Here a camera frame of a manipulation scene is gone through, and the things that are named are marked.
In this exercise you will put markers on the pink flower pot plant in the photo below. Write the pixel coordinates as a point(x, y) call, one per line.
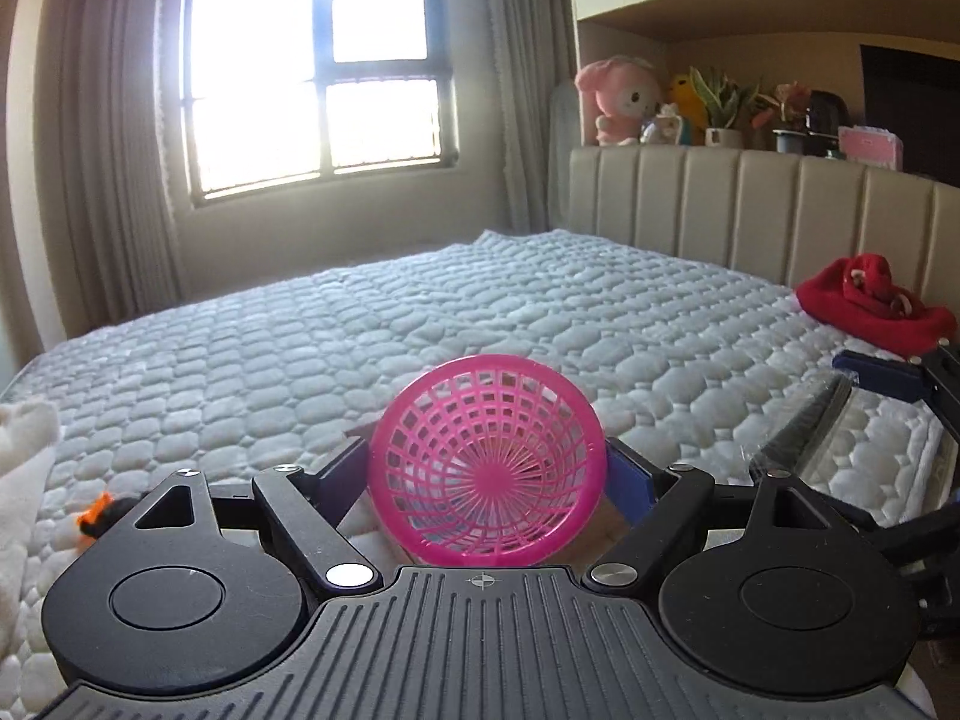
point(787, 101)

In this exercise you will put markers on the white fleece blanket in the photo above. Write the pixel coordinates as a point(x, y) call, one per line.
point(22, 480)

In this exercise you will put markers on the beige padded headboard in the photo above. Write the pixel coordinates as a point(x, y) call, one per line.
point(750, 202)

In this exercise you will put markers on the red plush cloth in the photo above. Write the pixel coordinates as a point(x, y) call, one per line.
point(862, 307)

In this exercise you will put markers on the pink plush rabbit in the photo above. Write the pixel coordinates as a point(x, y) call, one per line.
point(619, 101)

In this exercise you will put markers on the brown framed window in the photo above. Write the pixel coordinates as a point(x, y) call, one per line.
point(319, 75)

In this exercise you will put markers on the yellow plush toy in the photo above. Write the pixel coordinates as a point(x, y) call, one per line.
point(682, 90)

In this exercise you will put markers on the grey curtain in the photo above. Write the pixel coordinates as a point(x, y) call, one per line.
point(97, 165)
point(517, 90)

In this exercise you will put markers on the quilted bed mattress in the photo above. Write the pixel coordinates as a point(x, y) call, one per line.
point(450, 315)

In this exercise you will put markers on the dark brown panel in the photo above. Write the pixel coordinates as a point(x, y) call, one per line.
point(915, 105)

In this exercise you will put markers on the black small appliance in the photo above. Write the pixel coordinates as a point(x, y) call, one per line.
point(825, 112)

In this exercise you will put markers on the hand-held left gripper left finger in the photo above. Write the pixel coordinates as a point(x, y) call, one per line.
point(341, 480)

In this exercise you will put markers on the pink plastic mesh basket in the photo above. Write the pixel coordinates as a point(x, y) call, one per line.
point(487, 465)

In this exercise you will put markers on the black plush toy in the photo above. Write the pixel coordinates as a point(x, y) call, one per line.
point(105, 521)

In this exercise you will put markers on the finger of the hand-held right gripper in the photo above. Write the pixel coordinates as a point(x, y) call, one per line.
point(930, 540)
point(877, 375)

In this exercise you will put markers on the green potted plant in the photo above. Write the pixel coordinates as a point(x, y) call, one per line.
point(724, 101)

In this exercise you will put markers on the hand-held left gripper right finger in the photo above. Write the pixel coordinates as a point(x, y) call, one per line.
point(626, 476)

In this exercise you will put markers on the grey green upright panel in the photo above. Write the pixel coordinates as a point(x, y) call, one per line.
point(562, 165)

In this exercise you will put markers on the pink patterned small box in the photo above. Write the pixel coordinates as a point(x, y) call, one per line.
point(870, 146)

